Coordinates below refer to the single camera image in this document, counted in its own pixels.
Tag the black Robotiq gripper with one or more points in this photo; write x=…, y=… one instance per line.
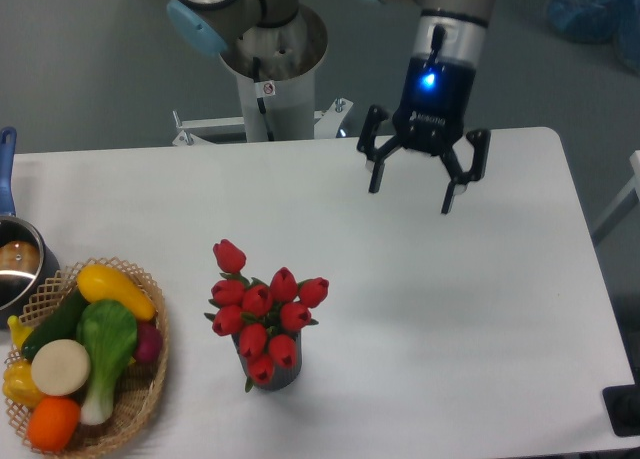
x=429, y=119

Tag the red tulip bouquet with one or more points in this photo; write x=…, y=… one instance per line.
x=256, y=309

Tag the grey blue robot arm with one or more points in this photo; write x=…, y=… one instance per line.
x=448, y=31

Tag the dark grey ribbed vase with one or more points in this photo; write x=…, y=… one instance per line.
x=277, y=366

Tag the blue plastic bag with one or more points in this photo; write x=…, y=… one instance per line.
x=599, y=22

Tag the black device at table edge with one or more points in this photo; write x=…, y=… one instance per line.
x=622, y=405

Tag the yellow squash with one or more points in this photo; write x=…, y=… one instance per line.
x=97, y=282

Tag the green bok choy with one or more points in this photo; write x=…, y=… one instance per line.
x=108, y=332

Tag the woven wicker basket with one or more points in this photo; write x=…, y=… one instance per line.
x=138, y=390

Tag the dark green cucumber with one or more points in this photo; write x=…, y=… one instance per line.
x=60, y=324

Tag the cream round bun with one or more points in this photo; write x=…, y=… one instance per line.
x=61, y=367

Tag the orange fruit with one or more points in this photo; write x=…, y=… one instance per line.
x=52, y=423

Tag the yellow bell pepper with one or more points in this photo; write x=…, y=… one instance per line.
x=19, y=385

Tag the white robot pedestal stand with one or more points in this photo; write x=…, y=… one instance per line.
x=274, y=69

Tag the white frame at right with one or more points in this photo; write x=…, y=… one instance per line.
x=620, y=206

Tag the blue handled saucepan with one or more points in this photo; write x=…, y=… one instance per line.
x=26, y=260

